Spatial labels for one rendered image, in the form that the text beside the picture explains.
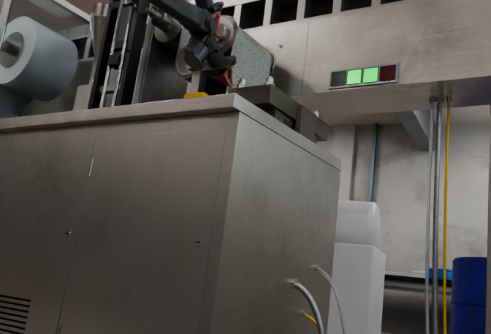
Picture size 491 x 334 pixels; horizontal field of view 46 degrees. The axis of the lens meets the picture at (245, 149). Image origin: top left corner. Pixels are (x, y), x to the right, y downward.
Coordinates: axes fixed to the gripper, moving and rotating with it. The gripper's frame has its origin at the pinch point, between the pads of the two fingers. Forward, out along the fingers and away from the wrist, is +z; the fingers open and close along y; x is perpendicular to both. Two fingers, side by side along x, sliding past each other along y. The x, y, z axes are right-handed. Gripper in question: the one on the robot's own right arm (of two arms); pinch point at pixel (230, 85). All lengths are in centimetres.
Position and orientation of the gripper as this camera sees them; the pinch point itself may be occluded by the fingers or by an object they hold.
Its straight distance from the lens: 192.2
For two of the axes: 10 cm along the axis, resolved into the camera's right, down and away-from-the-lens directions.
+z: 4.1, 7.2, 5.6
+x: 3.8, -7.0, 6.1
